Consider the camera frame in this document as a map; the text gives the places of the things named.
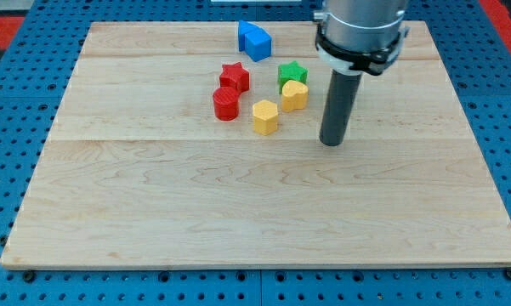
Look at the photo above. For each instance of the yellow hexagon block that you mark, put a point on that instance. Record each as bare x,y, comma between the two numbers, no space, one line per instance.
265,117

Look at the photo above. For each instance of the red cylinder block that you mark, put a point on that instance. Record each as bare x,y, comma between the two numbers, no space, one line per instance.
226,103

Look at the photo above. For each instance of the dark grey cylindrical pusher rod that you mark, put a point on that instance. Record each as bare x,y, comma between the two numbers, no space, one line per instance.
339,104

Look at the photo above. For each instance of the black clamp ring mount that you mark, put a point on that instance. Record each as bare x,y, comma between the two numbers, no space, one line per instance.
350,63

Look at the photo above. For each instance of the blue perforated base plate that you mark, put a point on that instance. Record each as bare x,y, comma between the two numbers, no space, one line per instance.
38,63

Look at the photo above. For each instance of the red star block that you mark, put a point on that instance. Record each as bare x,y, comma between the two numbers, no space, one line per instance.
235,76

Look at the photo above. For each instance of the yellow heart block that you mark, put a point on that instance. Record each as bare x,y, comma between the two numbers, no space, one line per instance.
294,96

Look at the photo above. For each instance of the blue arch block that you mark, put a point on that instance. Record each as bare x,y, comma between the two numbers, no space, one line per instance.
243,28

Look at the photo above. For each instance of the blue cube block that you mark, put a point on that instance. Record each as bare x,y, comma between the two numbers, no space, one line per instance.
258,45

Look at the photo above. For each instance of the green star block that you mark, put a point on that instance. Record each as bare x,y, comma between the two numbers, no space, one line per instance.
292,71

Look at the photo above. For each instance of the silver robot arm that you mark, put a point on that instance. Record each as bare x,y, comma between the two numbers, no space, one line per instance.
355,37

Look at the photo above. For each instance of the wooden board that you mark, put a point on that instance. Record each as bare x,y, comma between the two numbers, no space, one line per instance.
138,173

